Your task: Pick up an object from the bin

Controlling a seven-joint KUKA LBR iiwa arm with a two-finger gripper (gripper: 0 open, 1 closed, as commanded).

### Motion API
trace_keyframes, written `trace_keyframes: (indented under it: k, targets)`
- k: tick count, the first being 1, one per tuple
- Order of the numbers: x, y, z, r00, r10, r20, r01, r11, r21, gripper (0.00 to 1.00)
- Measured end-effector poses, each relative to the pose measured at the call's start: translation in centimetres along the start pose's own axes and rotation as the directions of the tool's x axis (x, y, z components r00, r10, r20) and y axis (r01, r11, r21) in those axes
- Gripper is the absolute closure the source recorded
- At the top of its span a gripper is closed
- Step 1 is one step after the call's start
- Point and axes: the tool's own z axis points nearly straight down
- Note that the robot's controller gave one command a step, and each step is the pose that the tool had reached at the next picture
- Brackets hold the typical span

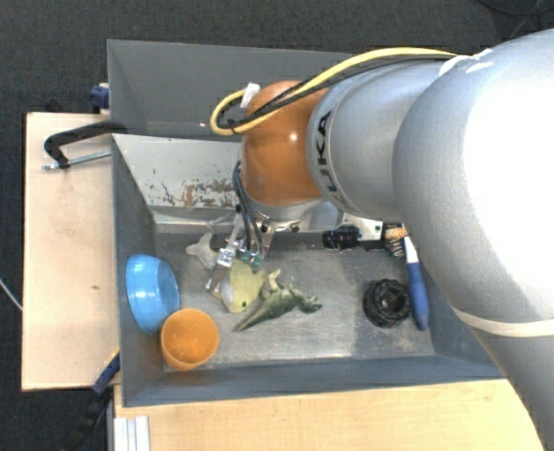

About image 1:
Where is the green toy dinosaur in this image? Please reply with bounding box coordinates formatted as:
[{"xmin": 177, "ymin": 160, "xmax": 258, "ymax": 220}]
[{"xmin": 231, "ymin": 269, "xmax": 324, "ymax": 334}]

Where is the blue bowl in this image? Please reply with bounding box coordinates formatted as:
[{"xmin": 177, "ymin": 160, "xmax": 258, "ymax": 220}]
[{"xmin": 125, "ymin": 253, "xmax": 181, "ymax": 335}]

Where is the black ribbed round cap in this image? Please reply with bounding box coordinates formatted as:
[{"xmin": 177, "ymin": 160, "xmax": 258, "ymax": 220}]
[{"xmin": 362, "ymin": 277, "xmax": 412, "ymax": 330}]

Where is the pale wood flat board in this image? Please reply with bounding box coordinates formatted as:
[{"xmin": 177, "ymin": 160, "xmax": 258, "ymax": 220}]
[{"xmin": 21, "ymin": 112, "xmax": 121, "ymax": 393}]

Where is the pale grey toy shark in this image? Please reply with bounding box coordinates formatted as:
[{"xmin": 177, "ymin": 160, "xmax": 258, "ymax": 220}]
[{"xmin": 185, "ymin": 231, "xmax": 221, "ymax": 271}]

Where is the black cylinder on white bracket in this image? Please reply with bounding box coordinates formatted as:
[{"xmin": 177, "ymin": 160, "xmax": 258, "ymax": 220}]
[{"xmin": 322, "ymin": 217, "xmax": 408, "ymax": 255}]

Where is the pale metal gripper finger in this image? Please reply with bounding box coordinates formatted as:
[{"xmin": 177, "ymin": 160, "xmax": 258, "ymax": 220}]
[{"xmin": 205, "ymin": 247, "xmax": 238, "ymax": 295}]

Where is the grey metal bin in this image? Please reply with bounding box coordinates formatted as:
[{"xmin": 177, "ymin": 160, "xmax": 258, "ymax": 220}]
[{"xmin": 106, "ymin": 39, "xmax": 509, "ymax": 408}]

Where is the orange cup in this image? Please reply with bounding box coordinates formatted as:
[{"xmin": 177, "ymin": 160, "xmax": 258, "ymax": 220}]
[{"xmin": 160, "ymin": 307, "xmax": 221, "ymax": 372}]

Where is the pale yellow toy fish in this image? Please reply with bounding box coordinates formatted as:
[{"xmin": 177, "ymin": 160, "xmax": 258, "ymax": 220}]
[{"xmin": 217, "ymin": 257, "xmax": 269, "ymax": 314}]

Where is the blue and white pen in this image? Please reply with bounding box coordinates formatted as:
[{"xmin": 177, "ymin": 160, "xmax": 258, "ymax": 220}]
[{"xmin": 402, "ymin": 235, "xmax": 430, "ymax": 333}]

